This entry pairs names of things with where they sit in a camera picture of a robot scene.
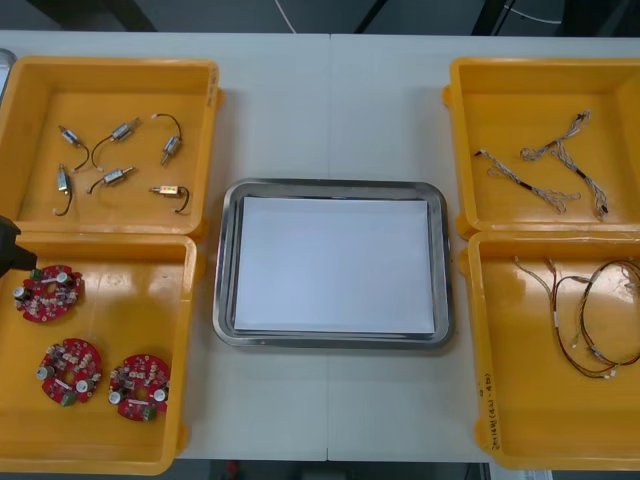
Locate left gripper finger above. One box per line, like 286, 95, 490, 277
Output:
0, 241, 39, 280
0, 214, 22, 247

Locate round red circuit board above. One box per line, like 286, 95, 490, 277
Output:
35, 338, 105, 409
107, 352, 171, 423
10, 263, 85, 325

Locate small metal solenoid black cable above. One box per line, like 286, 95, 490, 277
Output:
52, 163, 75, 217
87, 166, 137, 195
148, 183, 192, 217
151, 112, 184, 166
57, 123, 91, 174
89, 118, 141, 171

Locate blue-white twisted wire harness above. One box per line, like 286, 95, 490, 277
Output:
519, 109, 593, 162
552, 139, 609, 221
472, 148, 584, 215

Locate yellow-orange plastic bin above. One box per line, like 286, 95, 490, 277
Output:
0, 55, 225, 242
0, 230, 206, 477
442, 55, 640, 236
458, 230, 640, 474

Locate steel tray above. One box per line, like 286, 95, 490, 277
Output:
212, 178, 456, 354

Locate white paper sheet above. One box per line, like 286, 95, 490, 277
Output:
233, 195, 437, 335

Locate black furniture leg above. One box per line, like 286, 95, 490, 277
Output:
472, 0, 531, 36

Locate white floor cable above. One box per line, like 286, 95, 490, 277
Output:
273, 0, 297, 34

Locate pale thin wire harness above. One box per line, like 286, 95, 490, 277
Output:
513, 255, 601, 359

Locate red-brown looped wire harness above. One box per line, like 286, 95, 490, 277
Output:
547, 257, 619, 381

